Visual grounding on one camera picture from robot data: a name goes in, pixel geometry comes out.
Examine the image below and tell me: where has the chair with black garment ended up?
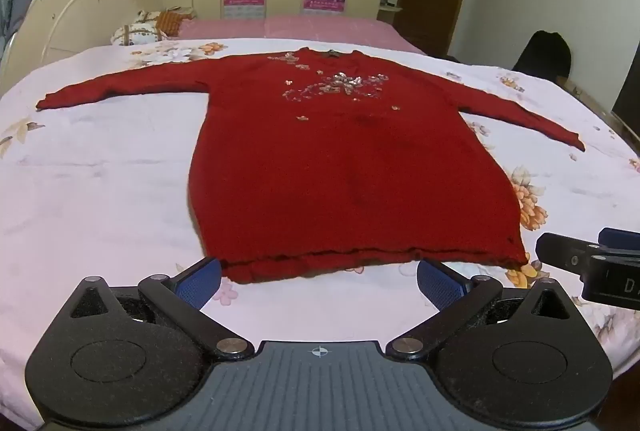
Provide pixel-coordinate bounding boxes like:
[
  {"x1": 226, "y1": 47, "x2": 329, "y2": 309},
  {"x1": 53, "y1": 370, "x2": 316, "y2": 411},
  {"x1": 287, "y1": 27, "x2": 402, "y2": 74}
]
[{"x1": 512, "y1": 30, "x2": 572, "y2": 80}]

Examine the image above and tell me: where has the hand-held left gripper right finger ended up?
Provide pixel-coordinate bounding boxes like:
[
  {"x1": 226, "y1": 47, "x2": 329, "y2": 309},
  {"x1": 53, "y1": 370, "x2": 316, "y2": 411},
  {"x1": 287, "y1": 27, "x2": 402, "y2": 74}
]
[{"x1": 386, "y1": 259, "x2": 571, "y2": 360}]

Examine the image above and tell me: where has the orange patterned pillow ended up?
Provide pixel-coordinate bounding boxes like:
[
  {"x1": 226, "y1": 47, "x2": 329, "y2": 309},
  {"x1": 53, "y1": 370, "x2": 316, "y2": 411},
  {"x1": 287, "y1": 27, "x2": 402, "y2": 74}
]
[{"x1": 156, "y1": 7, "x2": 197, "y2": 40}]

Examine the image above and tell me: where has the floral white bedsheet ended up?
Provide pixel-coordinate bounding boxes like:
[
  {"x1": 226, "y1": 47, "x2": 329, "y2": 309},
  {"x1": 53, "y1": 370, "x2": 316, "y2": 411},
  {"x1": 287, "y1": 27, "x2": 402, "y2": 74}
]
[{"x1": 0, "y1": 38, "x2": 640, "y2": 431}]

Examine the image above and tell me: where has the cream bed headboard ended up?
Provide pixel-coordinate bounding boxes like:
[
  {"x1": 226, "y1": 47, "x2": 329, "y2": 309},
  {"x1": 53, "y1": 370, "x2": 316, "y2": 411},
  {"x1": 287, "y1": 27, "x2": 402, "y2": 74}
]
[{"x1": 0, "y1": 0, "x2": 159, "y2": 84}]

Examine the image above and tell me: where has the black panel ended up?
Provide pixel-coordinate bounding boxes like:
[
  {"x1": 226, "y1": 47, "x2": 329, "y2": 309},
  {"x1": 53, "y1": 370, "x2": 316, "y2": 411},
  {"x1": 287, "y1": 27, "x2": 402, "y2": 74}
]
[{"x1": 612, "y1": 28, "x2": 640, "y2": 138}]

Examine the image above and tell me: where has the red beaded sweater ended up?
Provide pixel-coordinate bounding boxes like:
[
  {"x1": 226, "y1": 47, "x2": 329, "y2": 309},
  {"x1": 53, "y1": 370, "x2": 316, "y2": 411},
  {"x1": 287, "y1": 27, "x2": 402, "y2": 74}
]
[{"x1": 36, "y1": 47, "x2": 586, "y2": 285}]

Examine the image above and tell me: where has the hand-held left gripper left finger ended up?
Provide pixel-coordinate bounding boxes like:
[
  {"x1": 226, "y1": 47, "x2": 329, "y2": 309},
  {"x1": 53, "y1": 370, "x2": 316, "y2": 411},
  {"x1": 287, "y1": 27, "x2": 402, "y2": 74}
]
[{"x1": 64, "y1": 257, "x2": 255, "y2": 360}]

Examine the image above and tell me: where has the pink bedsheet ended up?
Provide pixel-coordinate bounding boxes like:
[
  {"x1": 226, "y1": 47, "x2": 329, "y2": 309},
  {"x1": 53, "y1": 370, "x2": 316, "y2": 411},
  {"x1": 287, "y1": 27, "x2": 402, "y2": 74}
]
[{"x1": 177, "y1": 14, "x2": 429, "y2": 56}]

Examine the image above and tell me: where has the white patterned pillow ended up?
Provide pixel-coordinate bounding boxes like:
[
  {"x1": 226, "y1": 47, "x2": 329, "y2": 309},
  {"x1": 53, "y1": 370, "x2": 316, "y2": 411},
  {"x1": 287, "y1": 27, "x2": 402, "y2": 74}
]
[{"x1": 110, "y1": 10, "x2": 169, "y2": 46}]

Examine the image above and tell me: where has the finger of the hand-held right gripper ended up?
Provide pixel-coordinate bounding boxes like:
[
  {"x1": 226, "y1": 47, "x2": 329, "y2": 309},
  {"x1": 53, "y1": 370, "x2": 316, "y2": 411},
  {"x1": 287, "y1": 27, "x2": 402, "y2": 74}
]
[
  {"x1": 535, "y1": 233, "x2": 607, "y2": 283},
  {"x1": 598, "y1": 227, "x2": 640, "y2": 258}
]

